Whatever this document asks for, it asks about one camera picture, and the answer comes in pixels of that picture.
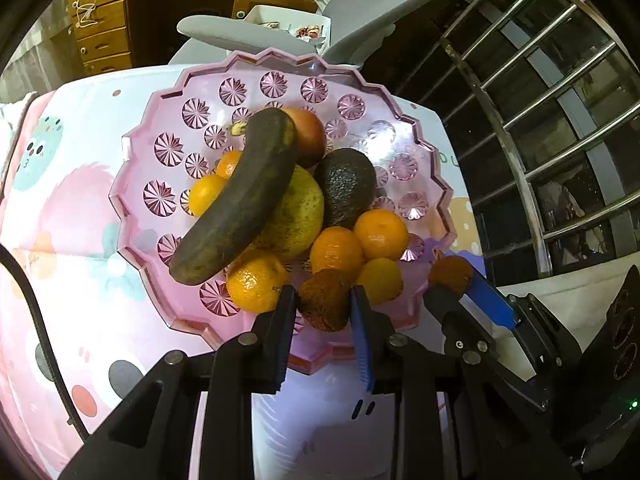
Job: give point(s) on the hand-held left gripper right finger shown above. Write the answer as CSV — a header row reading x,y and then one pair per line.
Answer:
x,y
361,340

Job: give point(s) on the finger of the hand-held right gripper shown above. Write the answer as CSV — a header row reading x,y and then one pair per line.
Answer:
x,y
452,320
487,297

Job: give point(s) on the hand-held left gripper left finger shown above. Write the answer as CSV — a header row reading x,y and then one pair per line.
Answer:
x,y
285,330

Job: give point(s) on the brown wrinkled fruit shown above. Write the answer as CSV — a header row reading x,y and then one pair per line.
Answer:
x,y
325,300
447,272

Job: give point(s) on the large orange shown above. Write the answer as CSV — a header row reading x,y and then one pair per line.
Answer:
x,y
255,285

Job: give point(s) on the small yellowish tangerine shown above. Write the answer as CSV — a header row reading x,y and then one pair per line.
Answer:
x,y
380,280

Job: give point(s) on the small orange tangerine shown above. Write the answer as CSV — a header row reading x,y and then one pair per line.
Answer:
x,y
381,232
336,252
205,195
232,164

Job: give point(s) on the yellow pear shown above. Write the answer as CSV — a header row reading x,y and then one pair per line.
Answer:
x,y
300,215

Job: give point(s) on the overripe brown banana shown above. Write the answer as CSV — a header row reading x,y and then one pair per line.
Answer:
x,y
240,200

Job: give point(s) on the dark avocado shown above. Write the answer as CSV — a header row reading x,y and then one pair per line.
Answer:
x,y
345,185

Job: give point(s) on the red yellow apple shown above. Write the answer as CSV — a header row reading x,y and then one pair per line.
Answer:
x,y
310,135

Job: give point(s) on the pink plastic fruit plate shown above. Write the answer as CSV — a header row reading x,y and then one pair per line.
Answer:
x,y
165,160

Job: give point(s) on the white fleece cloth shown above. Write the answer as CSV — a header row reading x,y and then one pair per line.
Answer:
x,y
550,280

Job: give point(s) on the metal window grille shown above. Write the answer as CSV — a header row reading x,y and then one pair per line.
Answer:
x,y
521,175

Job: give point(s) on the white tray with trinkets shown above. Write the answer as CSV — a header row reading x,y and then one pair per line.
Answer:
x,y
260,15

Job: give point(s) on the wooden desk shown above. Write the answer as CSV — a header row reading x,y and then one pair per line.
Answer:
x,y
100,20

